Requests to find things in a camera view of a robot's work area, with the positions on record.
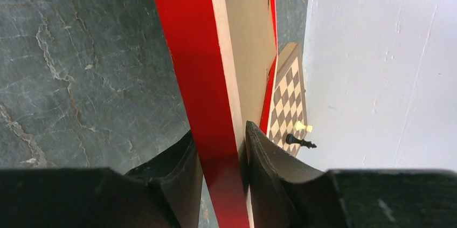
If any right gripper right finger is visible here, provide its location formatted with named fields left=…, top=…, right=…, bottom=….
left=245, top=121, right=456, bottom=227

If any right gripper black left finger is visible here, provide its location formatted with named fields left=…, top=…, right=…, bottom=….
left=1, top=133, right=203, bottom=227

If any orange picture frame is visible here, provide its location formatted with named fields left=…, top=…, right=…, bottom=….
left=155, top=0, right=278, bottom=227

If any brown frame backing board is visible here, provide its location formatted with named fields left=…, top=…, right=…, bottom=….
left=226, top=0, right=276, bottom=124

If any black chess piece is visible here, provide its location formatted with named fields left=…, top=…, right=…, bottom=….
left=286, top=134, right=317, bottom=149

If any white chess piece top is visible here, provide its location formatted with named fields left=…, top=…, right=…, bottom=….
left=294, top=121, right=313, bottom=133

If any wooden chessboard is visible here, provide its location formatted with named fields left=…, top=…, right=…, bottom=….
left=267, top=42, right=307, bottom=157

